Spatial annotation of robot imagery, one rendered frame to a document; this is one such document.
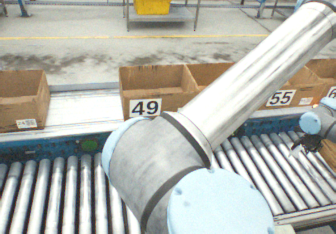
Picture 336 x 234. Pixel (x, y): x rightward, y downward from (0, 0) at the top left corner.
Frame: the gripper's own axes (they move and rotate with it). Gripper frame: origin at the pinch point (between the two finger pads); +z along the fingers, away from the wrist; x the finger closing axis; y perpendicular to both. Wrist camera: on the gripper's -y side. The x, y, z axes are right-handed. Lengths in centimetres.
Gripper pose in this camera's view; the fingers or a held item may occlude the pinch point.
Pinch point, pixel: (296, 154)
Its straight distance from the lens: 154.9
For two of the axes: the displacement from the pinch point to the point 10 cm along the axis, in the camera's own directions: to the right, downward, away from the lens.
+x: 9.7, -0.8, 2.4
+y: 2.3, 6.2, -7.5
